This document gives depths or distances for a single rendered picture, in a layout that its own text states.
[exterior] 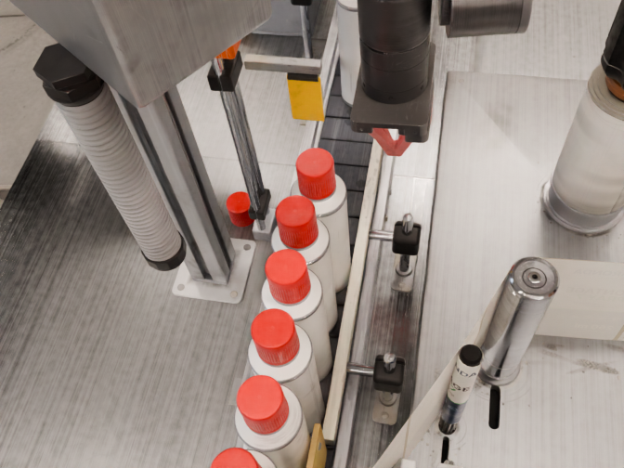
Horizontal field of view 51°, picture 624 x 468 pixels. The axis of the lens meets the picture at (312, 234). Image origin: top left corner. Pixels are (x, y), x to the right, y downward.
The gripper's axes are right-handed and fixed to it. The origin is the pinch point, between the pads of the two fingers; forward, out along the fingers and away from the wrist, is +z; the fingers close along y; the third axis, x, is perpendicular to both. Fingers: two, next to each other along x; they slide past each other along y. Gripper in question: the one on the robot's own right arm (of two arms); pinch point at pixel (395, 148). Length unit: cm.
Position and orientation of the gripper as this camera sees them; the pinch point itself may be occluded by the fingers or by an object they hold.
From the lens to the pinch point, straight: 65.3
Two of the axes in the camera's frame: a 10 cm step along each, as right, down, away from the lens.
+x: -9.8, -0.9, 1.8
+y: 1.7, -8.4, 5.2
